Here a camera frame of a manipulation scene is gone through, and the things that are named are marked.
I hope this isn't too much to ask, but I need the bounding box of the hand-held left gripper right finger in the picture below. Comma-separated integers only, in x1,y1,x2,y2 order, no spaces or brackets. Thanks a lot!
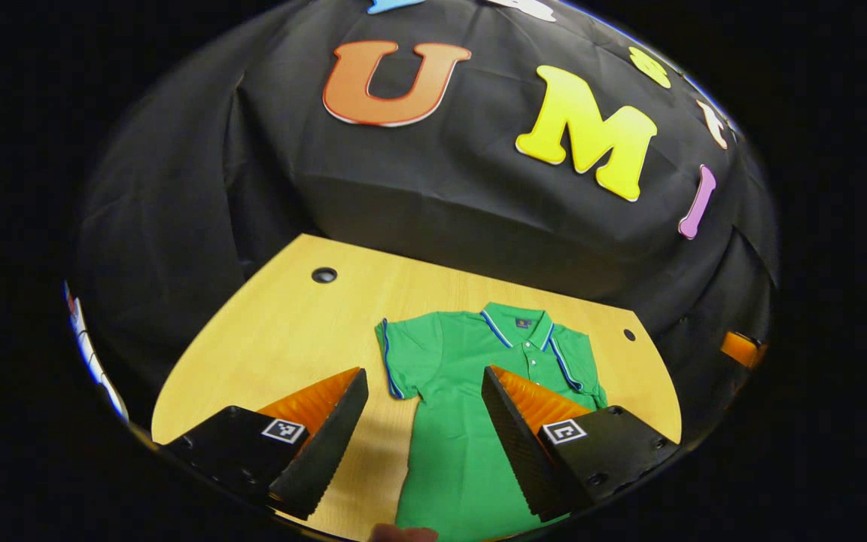
481,365,681,523

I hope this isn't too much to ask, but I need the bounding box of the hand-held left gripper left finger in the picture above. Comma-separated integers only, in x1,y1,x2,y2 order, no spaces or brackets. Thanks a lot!
160,367,370,521

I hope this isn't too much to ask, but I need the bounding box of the green T-shirt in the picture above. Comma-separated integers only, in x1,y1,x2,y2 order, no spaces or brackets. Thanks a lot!
375,301,607,542

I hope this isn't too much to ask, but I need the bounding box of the bright display screen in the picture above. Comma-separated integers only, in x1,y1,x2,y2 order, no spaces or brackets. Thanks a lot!
63,281,130,422

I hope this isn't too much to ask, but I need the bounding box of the black backdrop cloth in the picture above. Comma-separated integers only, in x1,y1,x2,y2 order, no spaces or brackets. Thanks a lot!
76,0,780,445

